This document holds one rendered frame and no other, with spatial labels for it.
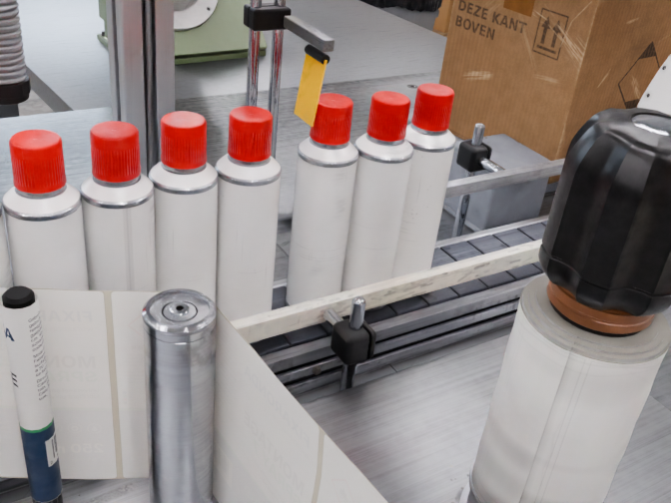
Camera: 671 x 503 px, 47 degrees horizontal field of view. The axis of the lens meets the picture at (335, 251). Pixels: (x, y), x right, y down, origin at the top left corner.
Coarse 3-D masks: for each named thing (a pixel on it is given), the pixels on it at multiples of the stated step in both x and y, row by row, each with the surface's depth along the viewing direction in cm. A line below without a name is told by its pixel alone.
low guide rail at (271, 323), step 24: (456, 264) 75; (480, 264) 76; (504, 264) 78; (360, 288) 70; (384, 288) 70; (408, 288) 72; (432, 288) 74; (264, 312) 65; (288, 312) 65; (312, 312) 67; (264, 336) 65
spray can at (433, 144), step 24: (432, 96) 66; (432, 120) 67; (432, 144) 67; (432, 168) 68; (408, 192) 70; (432, 192) 69; (408, 216) 71; (432, 216) 71; (408, 240) 72; (432, 240) 73; (408, 264) 73
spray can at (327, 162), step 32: (320, 96) 62; (320, 128) 62; (320, 160) 62; (352, 160) 63; (320, 192) 64; (352, 192) 66; (320, 224) 65; (320, 256) 67; (288, 288) 71; (320, 288) 69
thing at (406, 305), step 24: (480, 240) 86; (504, 240) 87; (528, 240) 88; (432, 264) 81; (528, 264) 83; (456, 288) 78; (480, 288) 78; (384, 312) 73; (288, 336) 68; (312, 336) 69
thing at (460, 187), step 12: (516, 168) 84; (528, 168) 85; (540, 168) 85; (552, 168) 86; (456, 180) 80; (468, 180) 80; (480, 180) 81; (492, 180) 82; (504, 180) 83; (516, 180) 84; (528, 180) 85; (456, 192) 80; (468, 192) 81; (288, 216) 70; (288, 228) 70; (12, 276) 58
